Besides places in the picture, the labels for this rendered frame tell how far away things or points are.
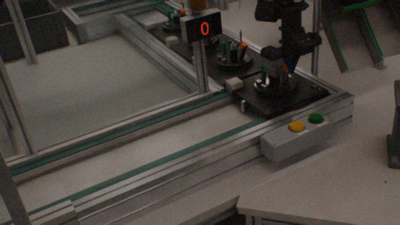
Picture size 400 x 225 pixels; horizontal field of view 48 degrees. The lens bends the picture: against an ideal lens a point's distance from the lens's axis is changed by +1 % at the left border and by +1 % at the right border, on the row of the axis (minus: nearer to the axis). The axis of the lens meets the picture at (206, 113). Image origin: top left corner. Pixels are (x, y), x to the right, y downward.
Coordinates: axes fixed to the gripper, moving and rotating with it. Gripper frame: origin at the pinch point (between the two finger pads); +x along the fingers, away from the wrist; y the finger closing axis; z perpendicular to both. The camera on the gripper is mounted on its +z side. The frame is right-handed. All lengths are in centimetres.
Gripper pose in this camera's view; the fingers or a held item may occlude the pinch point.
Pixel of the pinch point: (291, 62)
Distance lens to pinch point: 136.5
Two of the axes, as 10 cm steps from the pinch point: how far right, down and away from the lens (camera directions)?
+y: 8.7, -3.3, 3.6
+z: 4.8, 4.1, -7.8
